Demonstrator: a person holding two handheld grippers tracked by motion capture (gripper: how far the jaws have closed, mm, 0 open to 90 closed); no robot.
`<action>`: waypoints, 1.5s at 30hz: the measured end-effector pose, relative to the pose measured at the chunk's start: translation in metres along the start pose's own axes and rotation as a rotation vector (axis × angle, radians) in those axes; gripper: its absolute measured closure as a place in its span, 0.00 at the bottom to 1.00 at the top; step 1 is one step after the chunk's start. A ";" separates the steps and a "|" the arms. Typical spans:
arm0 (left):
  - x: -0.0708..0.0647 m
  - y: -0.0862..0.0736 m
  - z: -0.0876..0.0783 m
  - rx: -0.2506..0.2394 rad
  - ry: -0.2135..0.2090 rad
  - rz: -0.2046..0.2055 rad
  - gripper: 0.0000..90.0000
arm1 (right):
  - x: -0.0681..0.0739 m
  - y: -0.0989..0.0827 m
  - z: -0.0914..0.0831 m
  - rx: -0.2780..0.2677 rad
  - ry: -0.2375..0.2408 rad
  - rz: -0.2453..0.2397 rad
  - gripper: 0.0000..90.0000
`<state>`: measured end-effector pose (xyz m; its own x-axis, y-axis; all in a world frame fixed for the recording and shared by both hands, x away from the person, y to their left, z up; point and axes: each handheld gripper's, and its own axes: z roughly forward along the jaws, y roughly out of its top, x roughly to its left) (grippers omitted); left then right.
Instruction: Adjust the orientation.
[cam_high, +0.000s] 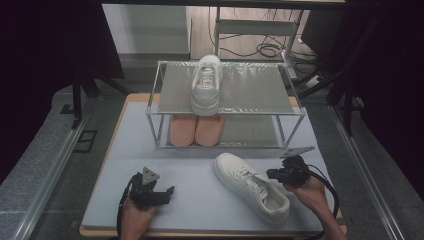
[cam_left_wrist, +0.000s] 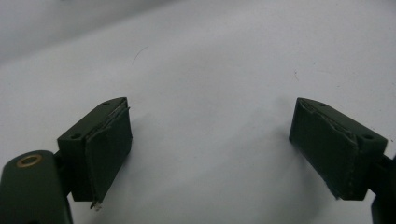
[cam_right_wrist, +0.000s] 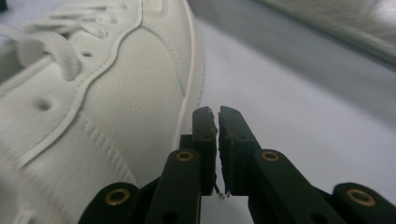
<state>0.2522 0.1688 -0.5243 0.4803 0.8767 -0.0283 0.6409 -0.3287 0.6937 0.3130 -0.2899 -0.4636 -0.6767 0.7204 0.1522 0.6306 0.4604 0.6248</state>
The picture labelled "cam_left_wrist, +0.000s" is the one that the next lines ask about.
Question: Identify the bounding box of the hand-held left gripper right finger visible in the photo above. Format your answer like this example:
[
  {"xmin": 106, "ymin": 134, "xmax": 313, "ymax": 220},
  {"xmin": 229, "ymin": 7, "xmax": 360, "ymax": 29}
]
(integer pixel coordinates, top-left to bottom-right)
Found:
[{"xmin": 288, "ymin": 96, "xmax": 389, "ymax": 202}]

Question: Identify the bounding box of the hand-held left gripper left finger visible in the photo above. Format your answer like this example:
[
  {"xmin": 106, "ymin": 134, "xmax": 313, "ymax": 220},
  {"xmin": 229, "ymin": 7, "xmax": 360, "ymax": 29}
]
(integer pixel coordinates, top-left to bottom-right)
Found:
[{"xmin": 57, "ymin": 96, "xmax": 134, "ymax": 210}]

